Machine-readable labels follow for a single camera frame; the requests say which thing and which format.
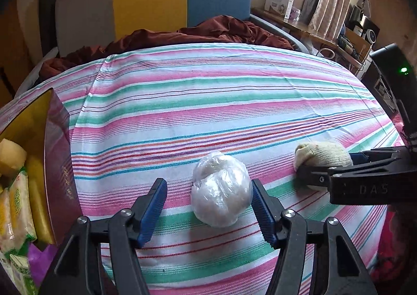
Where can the yellow sponge block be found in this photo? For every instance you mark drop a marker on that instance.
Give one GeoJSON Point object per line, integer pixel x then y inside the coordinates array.
{"type": "Point", "coordinates": [12, 158]}

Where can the wooden desk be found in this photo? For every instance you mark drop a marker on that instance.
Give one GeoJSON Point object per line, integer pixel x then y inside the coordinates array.
{"type": "Point", "coordinates": [300, 30]}

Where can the wooden wardrobe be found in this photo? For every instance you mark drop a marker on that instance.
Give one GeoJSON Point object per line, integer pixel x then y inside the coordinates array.
{"type": "Point", "coordinates": [15, 57]}

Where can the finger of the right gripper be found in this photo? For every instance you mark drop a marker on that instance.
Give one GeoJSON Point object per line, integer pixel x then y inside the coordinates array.
{"type": "Point", "coordinates": [377, 154]}
{"type": "Point", "coordinates": [316, 178]}

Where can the gold tin box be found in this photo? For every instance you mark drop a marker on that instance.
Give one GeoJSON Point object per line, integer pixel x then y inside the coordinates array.
{"type": "Point", "coordinates": [42, 130]}

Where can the purple snack packet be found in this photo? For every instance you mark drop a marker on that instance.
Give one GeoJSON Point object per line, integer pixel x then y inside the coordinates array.
{"type": "Point", "coordinates": [40, 261]}

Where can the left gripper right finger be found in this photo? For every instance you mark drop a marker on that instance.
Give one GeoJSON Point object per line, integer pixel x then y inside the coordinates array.
{"type": "Point", "coordinates": [267, 210]}

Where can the striped bed sheet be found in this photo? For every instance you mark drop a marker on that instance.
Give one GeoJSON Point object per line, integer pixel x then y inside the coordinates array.
{"type": "Point", "coordinates": [155, 113]}

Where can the small green carton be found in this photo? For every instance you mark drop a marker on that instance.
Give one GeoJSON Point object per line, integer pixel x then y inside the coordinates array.
{"type": "Point", "coordinates": [22, 276]}

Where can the large white plastic bag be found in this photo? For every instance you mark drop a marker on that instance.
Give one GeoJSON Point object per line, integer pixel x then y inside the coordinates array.
{"type": "Point", "coordinates": [221, 190]}

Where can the pink jar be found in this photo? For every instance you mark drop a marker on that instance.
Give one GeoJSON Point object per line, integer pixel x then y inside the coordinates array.
{"type": "Point", "coordinates": [294, 14]}

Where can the red quilt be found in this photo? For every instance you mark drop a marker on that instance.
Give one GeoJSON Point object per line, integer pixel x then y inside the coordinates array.
{"type": "Point", "coordinates": [395, 269]}

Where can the cream sock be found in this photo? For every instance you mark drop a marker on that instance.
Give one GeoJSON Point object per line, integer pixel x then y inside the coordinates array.
{"type": "Point", "coordinates": [318, 153]}

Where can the maroon blanket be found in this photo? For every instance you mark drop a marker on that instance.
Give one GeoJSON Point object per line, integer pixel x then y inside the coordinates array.
{"type": "Point", "coordinates": [222, 28]}

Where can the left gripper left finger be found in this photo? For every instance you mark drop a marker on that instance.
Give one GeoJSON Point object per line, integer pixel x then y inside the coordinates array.
{"type": "Point", "coordinates": [147, 209]}

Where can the white appliance box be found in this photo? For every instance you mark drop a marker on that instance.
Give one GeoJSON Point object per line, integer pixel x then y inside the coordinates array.
{"type": "Point", "coordinates": [279, 7]}

